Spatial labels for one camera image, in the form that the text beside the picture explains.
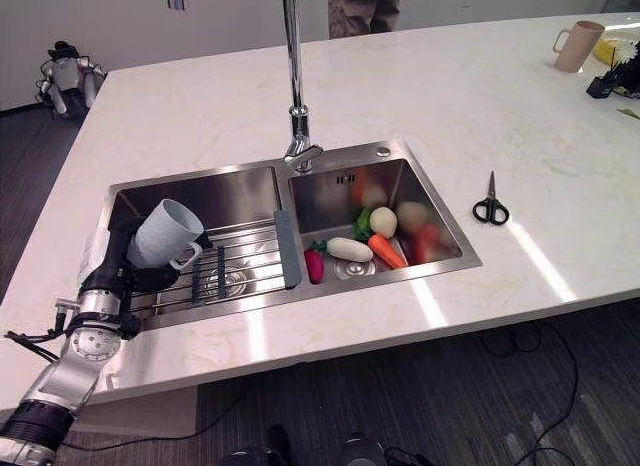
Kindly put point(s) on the white flower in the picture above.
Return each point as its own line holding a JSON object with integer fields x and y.
{"x": 625, "y": 50}

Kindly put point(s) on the green toy leafy vegetable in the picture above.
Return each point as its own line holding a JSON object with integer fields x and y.
{"x": 363, "y": 225}

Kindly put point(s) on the white toy radish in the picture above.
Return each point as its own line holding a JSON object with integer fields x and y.
{"x": 350, "y": 249}

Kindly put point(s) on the stainless steel double sink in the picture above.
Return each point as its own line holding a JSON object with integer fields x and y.
{"x": 300, "y": 221}

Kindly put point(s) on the dark purple toy eggplant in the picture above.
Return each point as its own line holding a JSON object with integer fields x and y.
{"x": 406, "y": 248}

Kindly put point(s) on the light grey mug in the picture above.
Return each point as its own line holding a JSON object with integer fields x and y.
{"x": 165, "y": 236}

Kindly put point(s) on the small humanoid robot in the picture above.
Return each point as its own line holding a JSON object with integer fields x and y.
{"x": 70, "y": 81}

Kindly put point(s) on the orange toy carrot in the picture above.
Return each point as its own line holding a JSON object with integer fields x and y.
{"x": 388, "y": 251}

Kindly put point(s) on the magenta toy radish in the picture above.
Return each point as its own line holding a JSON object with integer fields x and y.
{"x": 315, "y": 266}

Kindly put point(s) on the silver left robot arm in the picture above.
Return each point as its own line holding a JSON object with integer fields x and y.
{"x": 75, "y": 351}

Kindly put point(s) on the beige pink mug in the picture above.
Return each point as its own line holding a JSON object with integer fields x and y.
{"x": 577, "y": 46}

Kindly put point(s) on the grey roll-up drying rack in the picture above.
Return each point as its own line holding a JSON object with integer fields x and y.
{"x": 240, "y": 258}

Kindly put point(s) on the black scissors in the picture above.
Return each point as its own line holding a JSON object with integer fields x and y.
{"x": 491, "y": 206}

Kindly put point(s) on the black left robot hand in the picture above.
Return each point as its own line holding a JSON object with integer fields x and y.
{"x": 116, "y": 258}

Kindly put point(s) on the chrome kitchen faucet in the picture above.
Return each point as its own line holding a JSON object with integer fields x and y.
{"x": 296, "y": 86}

